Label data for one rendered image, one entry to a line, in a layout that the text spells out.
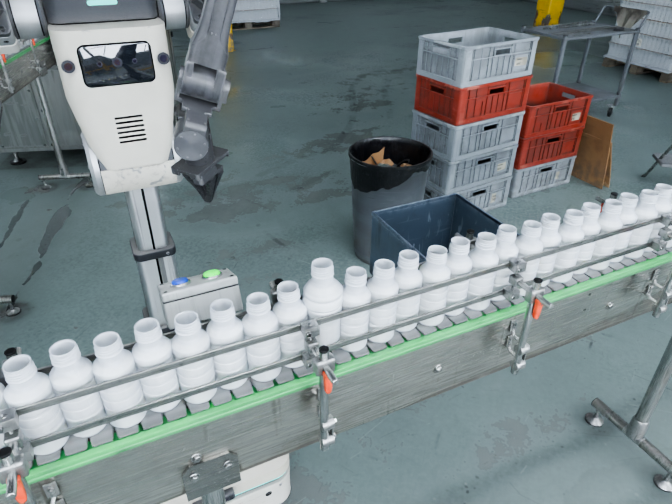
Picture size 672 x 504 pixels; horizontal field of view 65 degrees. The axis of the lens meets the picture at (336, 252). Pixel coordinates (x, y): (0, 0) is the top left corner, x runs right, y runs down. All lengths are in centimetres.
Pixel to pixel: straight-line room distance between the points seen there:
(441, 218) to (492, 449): 93
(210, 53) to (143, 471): 70
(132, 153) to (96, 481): 71
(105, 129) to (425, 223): 97
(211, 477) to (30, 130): 401
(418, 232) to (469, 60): 162
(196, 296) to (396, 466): 128
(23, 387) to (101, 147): 63
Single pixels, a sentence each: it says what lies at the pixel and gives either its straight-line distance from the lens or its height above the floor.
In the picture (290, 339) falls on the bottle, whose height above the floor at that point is 107.
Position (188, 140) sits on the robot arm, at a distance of 93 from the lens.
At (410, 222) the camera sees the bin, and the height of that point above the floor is 88.
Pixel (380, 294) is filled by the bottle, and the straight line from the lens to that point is 95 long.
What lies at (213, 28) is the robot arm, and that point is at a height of 154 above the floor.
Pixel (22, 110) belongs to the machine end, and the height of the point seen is 45.
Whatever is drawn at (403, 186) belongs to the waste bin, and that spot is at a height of 53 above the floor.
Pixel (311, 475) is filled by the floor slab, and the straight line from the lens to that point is 206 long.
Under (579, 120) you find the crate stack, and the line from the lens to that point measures 421.
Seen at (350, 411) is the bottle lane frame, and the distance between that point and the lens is 108.
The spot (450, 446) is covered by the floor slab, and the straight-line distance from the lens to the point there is 218.
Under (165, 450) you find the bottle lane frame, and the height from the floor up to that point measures 95.
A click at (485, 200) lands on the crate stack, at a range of 371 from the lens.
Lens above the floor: 169
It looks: 32 degrees down
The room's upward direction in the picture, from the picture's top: 1 degrees clockwise
